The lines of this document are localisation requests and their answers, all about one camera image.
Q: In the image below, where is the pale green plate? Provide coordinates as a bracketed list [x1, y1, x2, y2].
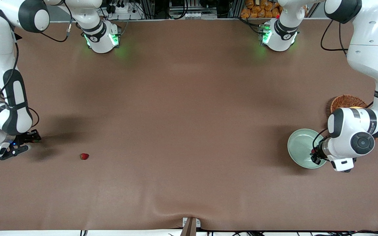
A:
[287, 128, 329, 169]

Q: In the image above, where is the brown wicker basket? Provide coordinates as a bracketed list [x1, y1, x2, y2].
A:
[330, 95, 370, 114]

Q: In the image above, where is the brown table cover mat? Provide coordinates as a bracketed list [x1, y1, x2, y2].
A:
[0, 18, 378, 232]

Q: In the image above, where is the orange bread rolls pile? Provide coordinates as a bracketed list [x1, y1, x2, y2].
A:
[241, 0, 281, 19]

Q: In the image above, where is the white power strip with plugs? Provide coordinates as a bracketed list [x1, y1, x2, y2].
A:
[105, 3, 143, 20]

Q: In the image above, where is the white socket bar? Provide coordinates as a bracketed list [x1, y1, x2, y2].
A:
[169, 11, 218, 19]

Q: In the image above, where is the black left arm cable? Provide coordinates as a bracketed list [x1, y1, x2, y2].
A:
[312, 18, 378, 158]

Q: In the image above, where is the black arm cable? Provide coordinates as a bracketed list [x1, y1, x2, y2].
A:
[0, 0, 74, 131]
[312, 18, 378, 158]

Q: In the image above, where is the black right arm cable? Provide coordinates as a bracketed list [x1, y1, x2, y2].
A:
[0, 0, 74, 131]

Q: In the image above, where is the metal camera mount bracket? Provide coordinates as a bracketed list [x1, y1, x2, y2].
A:
[180, 217, 201, 236]

